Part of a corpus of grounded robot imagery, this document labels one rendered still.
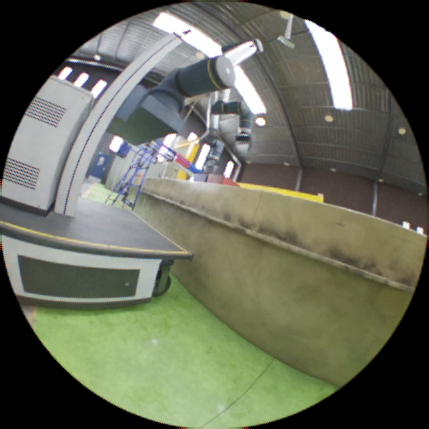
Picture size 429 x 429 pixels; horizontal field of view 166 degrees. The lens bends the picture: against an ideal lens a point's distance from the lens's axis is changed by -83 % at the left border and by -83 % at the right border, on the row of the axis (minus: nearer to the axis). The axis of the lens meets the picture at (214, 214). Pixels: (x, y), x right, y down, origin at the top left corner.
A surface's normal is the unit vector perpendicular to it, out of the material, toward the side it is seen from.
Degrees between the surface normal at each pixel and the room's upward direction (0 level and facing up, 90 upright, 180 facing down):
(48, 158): 90
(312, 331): 90
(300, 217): 90
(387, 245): 90
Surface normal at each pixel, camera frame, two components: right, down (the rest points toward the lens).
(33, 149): 0.76, 0.26
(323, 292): -0.65, -0.25
